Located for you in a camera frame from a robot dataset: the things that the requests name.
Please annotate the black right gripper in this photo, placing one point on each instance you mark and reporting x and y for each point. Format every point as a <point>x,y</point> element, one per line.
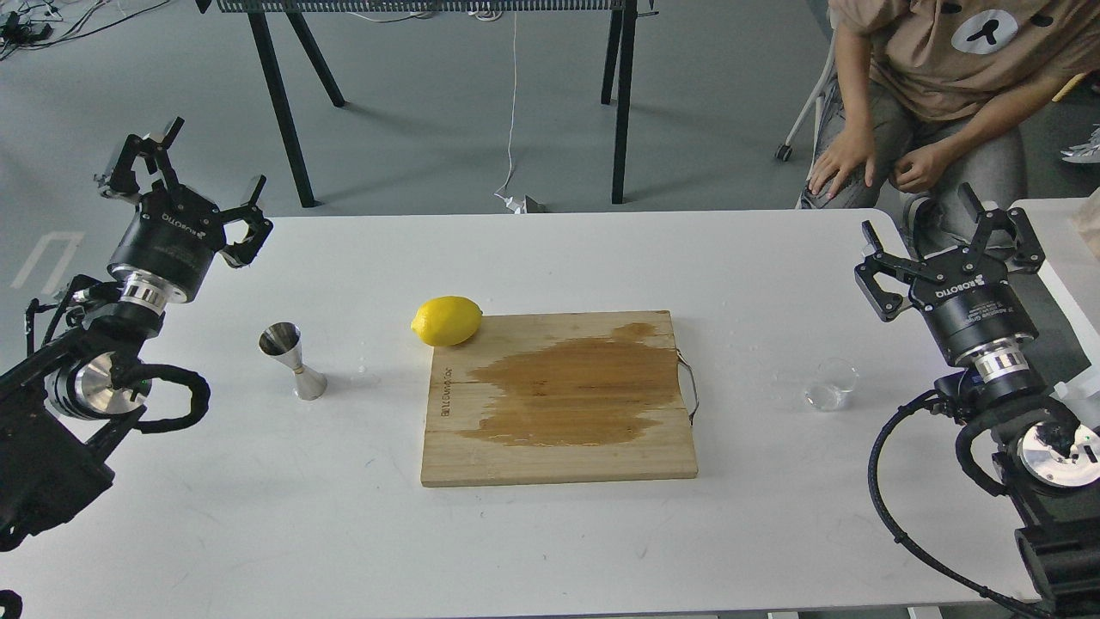
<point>963,293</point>

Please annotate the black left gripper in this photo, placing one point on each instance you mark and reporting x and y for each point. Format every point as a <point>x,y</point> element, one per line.
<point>167,237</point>

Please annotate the small clear glass cup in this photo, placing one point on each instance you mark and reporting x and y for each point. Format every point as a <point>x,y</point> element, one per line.
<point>832,385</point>

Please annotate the steel double jigger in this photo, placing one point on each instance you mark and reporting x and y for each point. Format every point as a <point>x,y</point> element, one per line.
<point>282,342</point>

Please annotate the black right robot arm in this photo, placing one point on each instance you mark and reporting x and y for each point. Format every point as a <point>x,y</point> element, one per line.
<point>1015,439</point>

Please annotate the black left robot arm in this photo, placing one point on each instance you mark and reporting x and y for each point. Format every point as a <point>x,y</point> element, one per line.
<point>83,386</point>

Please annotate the person's left hand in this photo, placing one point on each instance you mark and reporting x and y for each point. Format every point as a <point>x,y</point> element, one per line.
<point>920,170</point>

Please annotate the person's right hand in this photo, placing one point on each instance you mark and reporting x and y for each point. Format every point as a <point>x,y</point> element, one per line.
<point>850,161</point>

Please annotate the white side table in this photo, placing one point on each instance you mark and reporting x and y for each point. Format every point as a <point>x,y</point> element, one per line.
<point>1071,270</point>

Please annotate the person in beige shirt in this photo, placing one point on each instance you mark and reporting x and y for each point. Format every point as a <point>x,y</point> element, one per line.
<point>964,74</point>

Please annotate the white office chair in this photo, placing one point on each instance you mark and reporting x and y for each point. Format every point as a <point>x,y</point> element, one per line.
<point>812,107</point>

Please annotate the yellow lemon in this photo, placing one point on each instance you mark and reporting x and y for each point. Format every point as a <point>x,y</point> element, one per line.
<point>446,321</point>

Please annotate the wooden cutting board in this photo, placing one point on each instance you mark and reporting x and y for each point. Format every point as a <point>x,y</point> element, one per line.
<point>559,398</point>

